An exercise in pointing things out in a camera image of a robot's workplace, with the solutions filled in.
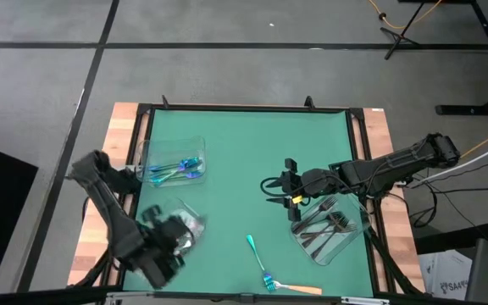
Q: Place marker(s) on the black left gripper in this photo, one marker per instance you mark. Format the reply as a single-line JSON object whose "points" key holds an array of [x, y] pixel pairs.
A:
{"points": [[165, 241]]}

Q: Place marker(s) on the black tripod stand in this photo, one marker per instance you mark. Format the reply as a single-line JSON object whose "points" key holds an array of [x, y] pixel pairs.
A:
{"points": [[400, 37]]}

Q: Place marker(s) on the green table mat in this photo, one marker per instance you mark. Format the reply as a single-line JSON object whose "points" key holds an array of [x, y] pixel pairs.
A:
{"points": [[244, 161]]}

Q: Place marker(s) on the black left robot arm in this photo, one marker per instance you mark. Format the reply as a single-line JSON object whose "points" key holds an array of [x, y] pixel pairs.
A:
{"points": [[108, 203]]}

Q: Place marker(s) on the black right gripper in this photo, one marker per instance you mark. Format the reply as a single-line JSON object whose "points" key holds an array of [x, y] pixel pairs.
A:
{"points": [[312, 182]]}

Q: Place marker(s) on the white printed cardboard box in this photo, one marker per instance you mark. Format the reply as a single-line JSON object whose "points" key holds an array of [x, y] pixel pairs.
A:
{"points": [[443, 275]]}

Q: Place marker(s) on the clear plastic bin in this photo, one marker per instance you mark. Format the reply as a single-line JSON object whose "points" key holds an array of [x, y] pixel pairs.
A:
{"points": [[354, 250], [172, 148], [193, 214]]}

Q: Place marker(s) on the black desk leg frame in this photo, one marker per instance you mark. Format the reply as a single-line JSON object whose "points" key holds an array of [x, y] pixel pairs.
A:
{"points": [[473, 110]]}

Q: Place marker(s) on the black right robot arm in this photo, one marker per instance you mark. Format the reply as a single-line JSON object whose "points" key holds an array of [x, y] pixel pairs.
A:
{"points": [[396, 167]]}

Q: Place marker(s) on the black table frame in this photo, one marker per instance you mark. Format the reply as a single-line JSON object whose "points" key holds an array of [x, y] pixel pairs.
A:
{"points": [[227, 107]]}

